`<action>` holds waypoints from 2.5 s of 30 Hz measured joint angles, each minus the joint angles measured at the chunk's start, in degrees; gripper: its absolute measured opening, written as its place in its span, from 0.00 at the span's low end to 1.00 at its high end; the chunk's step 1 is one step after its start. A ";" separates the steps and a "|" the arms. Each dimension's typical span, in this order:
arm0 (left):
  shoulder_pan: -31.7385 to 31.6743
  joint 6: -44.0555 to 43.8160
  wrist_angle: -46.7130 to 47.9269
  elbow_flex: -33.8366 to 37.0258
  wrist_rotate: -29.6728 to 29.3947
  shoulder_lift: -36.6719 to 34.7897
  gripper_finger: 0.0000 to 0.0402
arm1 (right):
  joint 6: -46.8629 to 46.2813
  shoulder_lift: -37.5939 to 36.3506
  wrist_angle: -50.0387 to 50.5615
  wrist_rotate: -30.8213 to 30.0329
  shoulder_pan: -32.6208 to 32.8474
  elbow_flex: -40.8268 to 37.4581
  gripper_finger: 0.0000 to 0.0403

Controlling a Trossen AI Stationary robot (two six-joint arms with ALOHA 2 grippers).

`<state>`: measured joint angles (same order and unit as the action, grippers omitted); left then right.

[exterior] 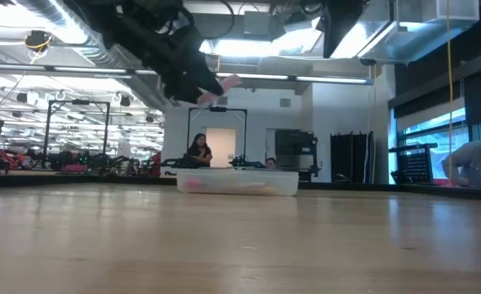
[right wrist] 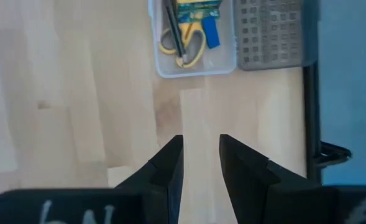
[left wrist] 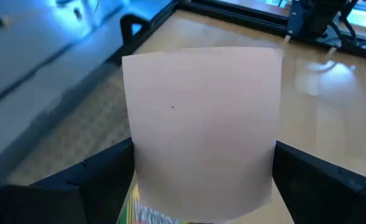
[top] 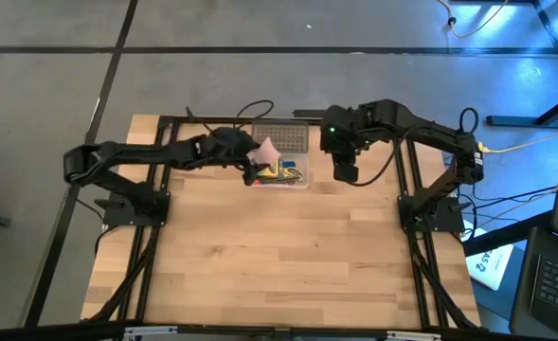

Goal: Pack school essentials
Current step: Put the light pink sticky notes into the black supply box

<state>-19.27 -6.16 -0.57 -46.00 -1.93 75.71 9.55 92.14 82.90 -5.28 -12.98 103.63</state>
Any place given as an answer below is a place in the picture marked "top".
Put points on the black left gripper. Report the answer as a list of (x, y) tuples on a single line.
[(228, 147)]

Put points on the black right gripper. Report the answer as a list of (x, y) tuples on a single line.
[(345, 152)]

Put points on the dark pen with orange cap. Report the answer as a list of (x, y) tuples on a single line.
[(258, 181)]

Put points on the yellow green crayon box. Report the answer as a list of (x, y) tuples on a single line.
[(271, 170)]

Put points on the pink notepad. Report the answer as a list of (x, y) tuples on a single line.
[(264, 152)]

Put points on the blue eraser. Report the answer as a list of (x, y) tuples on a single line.
[(289, 165)]

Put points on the pale dotted board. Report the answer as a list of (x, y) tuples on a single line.
[(281, 137)]

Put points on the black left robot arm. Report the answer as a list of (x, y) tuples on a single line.
[(131, 151)]

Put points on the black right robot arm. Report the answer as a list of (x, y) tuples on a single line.
[(425, 132)]

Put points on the clear plastic bin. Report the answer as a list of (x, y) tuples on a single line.
[(304, 161)]

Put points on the black metal stand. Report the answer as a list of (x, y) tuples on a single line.
[(520, 121)]

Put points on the black diagonal desk leg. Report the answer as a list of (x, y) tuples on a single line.
[(506, 234)]

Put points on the white box with blue print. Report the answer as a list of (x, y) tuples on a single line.
[(491, 265)]

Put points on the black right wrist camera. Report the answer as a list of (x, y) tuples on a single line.
[(345, 173)]

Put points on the black aluminium table frame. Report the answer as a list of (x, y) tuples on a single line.
[(217, 118)]

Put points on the silver metal bracket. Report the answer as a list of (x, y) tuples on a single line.
[(150, 331), (413, 335)]

